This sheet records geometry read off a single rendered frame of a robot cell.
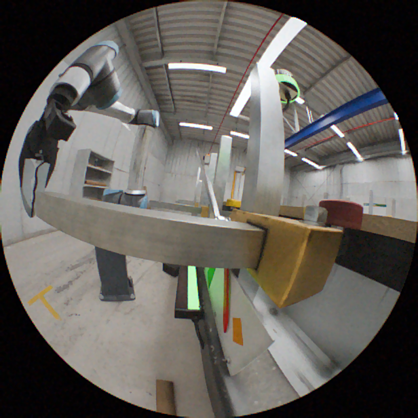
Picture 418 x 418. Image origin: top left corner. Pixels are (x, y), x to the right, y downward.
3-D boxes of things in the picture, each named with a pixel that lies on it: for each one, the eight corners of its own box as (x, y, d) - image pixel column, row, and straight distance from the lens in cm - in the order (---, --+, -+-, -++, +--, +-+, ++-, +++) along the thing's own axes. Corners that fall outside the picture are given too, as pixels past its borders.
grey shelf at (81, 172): (69, 226, 316) (77, 149, 312) (96, 220, 371) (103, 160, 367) (81, 232, 281) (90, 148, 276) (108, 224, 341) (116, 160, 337)
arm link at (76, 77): (96, 85, 34) (77, 58, 31) (84, 102, 31) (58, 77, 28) (72, 96, 40) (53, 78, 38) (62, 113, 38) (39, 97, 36)
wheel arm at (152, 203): (148, 207, 61) (149, 199, 60) (150, 207, 64) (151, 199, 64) (235, 220, 62) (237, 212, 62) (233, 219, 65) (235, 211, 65)
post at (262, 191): (217, 335, 24) (256, 60, 30) (213, 319, 26) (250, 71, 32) (237, 332, 25) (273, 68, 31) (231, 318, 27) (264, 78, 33)
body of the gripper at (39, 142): (41, 164, 36) (60, 111, 39) (55, 162, 28) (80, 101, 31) (17, 159, 34) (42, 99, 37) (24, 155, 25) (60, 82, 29)
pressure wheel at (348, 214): (334, 289, 20) (357, 195, 19) (295, 264, 23) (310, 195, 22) (350, 275, 27) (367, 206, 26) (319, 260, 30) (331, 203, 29)
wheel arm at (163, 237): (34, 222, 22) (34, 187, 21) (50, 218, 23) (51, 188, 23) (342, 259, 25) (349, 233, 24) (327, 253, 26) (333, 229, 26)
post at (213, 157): (197, 241, 65) (211, 151, 67) (197, 239, 68) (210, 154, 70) (203, 242, 65) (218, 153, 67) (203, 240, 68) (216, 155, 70)
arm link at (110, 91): (100, 92, 55) (89, 69, 49) (128, 89, 49) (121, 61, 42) (87, 114, 50) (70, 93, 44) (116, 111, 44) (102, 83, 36)
